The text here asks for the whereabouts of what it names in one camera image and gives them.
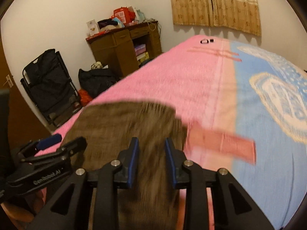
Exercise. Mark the pink and blue printed blanket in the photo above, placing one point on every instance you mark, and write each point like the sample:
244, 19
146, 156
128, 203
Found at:
191, 88

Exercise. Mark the brown wooden desk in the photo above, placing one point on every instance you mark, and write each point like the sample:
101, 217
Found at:
115, 48

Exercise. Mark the red bag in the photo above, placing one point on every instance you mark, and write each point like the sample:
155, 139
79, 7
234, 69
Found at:
85, 97

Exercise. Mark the person's left forearm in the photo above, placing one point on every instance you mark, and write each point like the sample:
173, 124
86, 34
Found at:
16, 212

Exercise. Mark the brown wooden door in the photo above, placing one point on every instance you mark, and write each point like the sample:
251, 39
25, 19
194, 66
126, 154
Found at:
21, 117

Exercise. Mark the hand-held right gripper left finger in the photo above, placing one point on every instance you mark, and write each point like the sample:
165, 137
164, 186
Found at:
134, 163

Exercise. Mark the black folding chair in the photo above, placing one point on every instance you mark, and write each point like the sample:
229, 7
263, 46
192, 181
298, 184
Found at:
48, 81

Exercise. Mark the beige patterned curtain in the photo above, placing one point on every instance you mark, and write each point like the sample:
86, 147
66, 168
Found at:
189, 2
235, 4

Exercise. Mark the red gift box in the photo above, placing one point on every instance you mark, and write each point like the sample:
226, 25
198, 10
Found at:
122, 15

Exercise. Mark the brown knit sweater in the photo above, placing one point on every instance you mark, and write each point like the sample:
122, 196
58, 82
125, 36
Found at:
115, 124

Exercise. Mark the small white box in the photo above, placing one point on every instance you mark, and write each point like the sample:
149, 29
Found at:
93, 28

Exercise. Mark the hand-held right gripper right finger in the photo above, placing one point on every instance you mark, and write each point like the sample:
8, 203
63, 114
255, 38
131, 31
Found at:
170, 167

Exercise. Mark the dark clothes pile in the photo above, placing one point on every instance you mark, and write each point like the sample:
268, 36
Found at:
108, 23

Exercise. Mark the stack of boxes in desk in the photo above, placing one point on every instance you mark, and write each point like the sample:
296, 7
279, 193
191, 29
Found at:
141, 54

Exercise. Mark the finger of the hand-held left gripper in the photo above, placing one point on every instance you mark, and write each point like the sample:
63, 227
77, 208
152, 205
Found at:
72, 146
49, 141

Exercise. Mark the black bag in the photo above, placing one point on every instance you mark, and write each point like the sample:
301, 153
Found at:
98, 82

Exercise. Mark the patterned cloth bundle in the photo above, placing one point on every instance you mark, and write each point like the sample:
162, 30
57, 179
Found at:
98, 65

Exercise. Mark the pale blue bag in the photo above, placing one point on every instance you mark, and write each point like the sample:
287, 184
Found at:
140, 14

